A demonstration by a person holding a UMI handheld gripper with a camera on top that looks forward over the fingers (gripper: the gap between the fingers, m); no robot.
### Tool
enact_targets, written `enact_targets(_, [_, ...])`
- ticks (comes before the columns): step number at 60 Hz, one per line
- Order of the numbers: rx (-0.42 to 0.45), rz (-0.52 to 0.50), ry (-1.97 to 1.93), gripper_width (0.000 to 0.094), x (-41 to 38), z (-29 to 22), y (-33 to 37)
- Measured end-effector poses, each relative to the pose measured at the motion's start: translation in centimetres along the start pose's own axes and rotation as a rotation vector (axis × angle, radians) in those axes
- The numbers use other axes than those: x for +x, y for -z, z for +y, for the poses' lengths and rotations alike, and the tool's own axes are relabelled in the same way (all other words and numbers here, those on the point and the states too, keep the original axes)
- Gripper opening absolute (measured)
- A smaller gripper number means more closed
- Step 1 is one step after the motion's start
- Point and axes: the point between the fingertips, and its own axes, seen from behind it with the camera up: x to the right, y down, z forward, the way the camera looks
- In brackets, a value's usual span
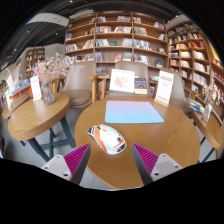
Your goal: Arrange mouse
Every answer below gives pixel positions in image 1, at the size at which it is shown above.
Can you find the pink blue gradient mouse pad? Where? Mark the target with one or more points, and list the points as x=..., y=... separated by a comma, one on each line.
x=133, y=112

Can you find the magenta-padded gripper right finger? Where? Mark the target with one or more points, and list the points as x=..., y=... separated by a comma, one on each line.
x=165, y=165

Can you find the small white table sign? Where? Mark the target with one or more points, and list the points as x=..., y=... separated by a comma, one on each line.
x=35, y=87

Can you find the white framed floral picture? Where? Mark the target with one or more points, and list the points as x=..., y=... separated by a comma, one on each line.
x=121, y=81

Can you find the white orange black computer mouse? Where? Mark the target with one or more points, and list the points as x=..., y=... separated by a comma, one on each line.
x=106, y=138

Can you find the wooden table with black legs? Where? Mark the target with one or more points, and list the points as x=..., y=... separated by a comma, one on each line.
x=210, y=128

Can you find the small distant wooden bookshelf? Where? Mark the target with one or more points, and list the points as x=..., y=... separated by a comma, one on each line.
x=33, y=60

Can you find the wide wooden bookshelf with books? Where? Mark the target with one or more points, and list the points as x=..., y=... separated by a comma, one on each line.
x=115, y=35

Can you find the stack of colourful books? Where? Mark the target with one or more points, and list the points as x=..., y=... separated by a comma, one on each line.
x=196, y=106

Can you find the glass vase with pale flowers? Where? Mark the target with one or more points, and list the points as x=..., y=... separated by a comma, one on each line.
x=207, y=111

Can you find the white red sign stand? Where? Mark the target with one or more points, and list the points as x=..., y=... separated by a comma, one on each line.
x=164, y=86

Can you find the dark cover book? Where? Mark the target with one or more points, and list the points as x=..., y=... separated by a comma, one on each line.
x=140, y=85

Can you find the glass vase with pink flowers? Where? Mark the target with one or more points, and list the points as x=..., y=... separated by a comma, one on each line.
x=47, y=91

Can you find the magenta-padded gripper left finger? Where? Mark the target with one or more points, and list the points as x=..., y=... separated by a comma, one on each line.
x=60, y=166

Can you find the curved wooden bookshelf with books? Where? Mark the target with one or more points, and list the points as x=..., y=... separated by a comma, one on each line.
x=193, y=53

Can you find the round wooden side table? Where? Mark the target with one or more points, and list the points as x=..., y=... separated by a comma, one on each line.
x=36, y=116

